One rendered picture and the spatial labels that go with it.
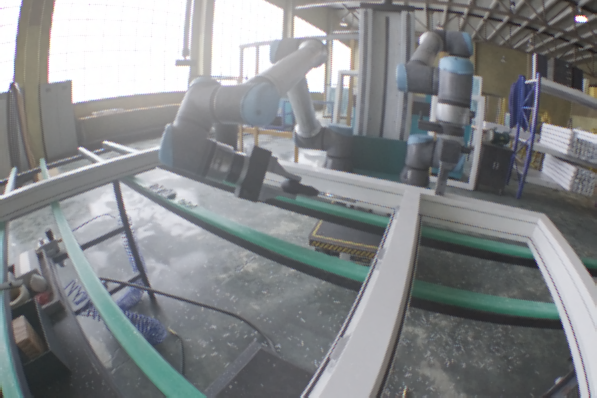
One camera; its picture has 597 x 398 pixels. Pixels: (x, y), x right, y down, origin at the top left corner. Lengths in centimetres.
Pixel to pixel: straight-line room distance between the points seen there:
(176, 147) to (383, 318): 48
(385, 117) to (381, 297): 134
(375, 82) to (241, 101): 118
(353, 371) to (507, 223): 60
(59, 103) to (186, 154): 678
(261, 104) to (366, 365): 44
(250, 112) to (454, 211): 56
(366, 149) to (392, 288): 125
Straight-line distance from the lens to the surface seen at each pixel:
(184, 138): 54
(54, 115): 721
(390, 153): 152
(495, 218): 74
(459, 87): 62
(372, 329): 29
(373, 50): 160
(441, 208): 70
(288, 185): 63
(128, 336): 40
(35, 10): 776
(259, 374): 63
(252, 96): 48
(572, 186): 468
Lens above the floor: 116
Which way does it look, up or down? 19 degrees down
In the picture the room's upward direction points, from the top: 2 degrees clockwise
